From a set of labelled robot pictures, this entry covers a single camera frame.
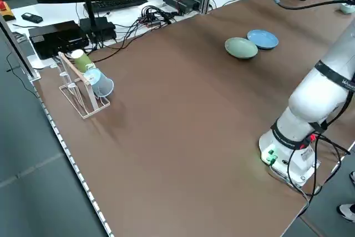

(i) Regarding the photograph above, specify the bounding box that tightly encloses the red emergency stop button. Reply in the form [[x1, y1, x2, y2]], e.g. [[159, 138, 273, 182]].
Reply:
[[0, 0, 15, 21]]

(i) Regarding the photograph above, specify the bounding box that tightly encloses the black handheld device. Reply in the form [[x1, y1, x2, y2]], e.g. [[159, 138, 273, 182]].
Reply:
[[21, 12, 44, 24]]

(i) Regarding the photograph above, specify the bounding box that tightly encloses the blue paper cup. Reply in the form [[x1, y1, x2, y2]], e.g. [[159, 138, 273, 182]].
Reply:
[[83, 68, 114, 98]]

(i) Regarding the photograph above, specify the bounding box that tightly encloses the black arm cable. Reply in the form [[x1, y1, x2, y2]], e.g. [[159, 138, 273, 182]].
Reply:
[[287, 103, 351, 201]]

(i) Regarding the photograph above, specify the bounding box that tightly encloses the white wire cup rack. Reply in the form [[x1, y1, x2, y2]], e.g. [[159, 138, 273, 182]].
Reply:
[[50, 51, 111, 120]]

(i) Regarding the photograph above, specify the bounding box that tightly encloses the black keyboard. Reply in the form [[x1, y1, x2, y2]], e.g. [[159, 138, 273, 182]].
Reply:
[[84, 0, 149, 13]]

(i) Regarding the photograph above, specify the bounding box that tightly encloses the green paper cup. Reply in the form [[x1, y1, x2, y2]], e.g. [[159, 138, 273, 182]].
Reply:
[[70, 49, 94, 72]]

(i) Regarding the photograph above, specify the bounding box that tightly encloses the black USB hub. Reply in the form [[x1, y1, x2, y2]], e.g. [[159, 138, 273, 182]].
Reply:
[[137, 5, 178, 29]]

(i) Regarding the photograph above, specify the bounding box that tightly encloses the black monitor stand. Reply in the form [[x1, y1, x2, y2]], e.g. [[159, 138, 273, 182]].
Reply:
[[78, 0, 116, 42]]

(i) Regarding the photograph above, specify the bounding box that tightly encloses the black computer box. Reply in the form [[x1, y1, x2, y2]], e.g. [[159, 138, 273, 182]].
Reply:
[[28, 21, 89, 60]]

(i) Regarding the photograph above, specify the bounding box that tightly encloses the blue plate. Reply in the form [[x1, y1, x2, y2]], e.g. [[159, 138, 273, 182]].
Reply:
[[246, 29, 280, 51]]

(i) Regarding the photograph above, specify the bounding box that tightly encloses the green plate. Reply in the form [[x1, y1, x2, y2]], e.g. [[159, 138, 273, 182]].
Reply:
[[224, 37, 259, 60]]

